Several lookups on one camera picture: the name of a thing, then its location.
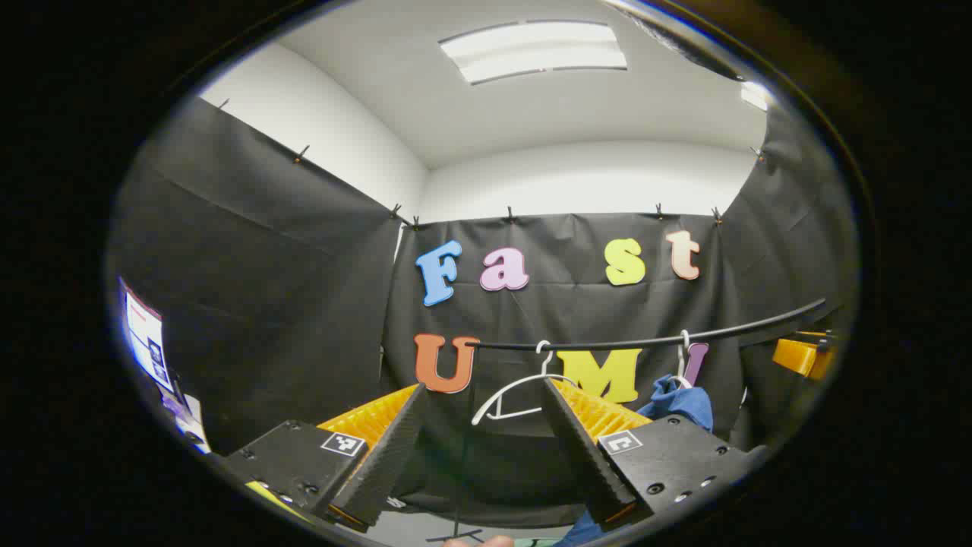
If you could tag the black clothes rack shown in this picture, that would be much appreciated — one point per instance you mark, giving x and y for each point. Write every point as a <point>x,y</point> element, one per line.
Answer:
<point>607,343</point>

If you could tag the empty white clothes hanger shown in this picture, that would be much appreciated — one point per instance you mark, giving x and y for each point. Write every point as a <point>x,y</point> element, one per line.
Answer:
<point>516,385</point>

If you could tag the white printed poster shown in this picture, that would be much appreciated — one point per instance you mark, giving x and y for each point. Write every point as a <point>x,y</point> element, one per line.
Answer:
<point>144,334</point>

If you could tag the white hanger with garment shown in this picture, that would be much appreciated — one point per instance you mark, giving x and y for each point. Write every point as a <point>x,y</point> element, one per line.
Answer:
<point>683,357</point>

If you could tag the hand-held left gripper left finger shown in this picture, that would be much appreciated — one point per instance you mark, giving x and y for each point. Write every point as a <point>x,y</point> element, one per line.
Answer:
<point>383,463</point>

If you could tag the small ceiling light panel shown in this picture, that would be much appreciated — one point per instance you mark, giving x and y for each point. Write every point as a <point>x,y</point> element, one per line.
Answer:
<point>755,96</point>

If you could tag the large ceiling light panel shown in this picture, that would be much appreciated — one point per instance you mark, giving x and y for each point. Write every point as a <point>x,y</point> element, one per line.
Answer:
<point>531,52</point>

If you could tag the black backdrop cloth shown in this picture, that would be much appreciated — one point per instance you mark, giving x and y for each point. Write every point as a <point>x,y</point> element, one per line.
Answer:
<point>288,289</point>

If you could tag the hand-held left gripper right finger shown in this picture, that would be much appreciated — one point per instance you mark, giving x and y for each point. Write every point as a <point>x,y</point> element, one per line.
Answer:
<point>585,463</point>

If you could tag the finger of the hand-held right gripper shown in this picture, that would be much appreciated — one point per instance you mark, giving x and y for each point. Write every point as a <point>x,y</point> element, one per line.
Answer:
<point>797,357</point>

